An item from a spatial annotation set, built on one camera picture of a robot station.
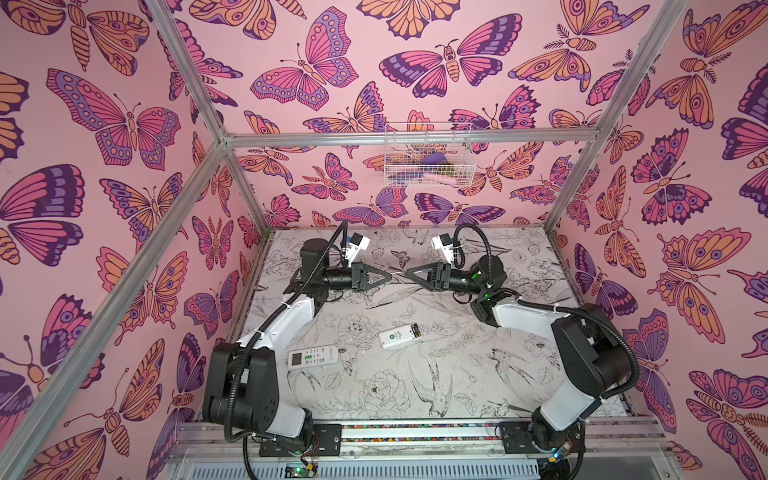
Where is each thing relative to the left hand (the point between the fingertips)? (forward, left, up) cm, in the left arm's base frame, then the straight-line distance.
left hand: (391, 279), depth 73 cm
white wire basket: (+40, -12, +6) cm, 42 cm away
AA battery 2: (-3, -8, -25) cm, 26 cm away
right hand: (+1, -5, +1) cm, 5 cm away
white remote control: (-4, -2, -25) cm, 25 cm away
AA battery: (-1, -7, -25) cm, 26 cm away
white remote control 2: (-10, +23, -26) cm, 36 cm away
